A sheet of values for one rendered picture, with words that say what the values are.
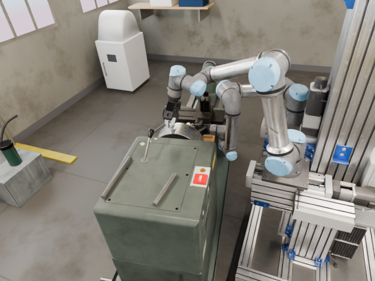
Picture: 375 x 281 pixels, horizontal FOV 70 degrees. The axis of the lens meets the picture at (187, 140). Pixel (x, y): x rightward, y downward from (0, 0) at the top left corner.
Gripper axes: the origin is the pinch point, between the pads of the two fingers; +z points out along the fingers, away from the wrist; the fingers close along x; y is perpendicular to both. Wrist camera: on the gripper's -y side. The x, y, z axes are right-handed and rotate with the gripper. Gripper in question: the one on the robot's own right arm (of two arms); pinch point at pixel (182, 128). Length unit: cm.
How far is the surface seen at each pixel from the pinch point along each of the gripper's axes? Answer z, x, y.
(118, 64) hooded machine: 181, -54, 247
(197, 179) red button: -26, 18, -66
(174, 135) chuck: -3.8, 14.3, -27.6
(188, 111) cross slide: 6.2, -11.9, 44.0
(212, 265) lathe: -33, -54, -67
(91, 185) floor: 122, -109, 27
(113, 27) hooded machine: 181, 3, 260
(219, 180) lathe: -27, -54, 6
